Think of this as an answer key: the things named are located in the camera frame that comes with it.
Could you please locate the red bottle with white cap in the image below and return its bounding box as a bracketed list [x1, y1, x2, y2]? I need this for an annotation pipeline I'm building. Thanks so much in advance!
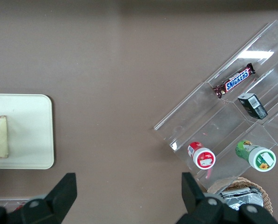
[188, 141, 216, 170]

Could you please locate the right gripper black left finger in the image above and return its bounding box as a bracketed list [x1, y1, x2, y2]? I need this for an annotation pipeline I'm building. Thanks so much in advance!
[7, 172, 78, 224]

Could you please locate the cream rectangular tray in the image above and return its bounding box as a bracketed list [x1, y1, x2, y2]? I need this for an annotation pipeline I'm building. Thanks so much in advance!
[0, 93, 55, 170]

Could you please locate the clear acrylic tiered stand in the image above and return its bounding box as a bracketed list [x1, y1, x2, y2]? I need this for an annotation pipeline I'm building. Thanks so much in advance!
[153, 19, 278, 190]

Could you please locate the Snickers chocolate bar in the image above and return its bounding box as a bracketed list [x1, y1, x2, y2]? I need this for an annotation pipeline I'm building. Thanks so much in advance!
[212, 63, 257, 99]

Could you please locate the silver foil packet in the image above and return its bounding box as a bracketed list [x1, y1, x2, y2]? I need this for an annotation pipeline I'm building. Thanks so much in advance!
[219, 186, 264, 211]

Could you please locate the clear acrylic bottle rack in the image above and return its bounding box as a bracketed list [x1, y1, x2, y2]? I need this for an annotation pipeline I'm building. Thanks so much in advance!
[0, 197, 31, 212]

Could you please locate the small black box with barcode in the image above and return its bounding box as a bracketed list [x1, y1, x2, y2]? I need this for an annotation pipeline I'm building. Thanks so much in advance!
[237, 92, 269, 120]

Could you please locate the small tan wicker basket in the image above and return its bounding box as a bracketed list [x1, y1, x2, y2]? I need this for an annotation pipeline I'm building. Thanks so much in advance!
[206, 177, 274, 217]

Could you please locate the green bottle with white cap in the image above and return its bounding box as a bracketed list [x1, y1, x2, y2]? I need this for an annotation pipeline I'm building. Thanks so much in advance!
[235, 140, 277, 173]

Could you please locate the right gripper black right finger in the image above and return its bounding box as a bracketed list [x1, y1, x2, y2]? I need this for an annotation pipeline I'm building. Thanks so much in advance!
[175, 172, 242, 224]

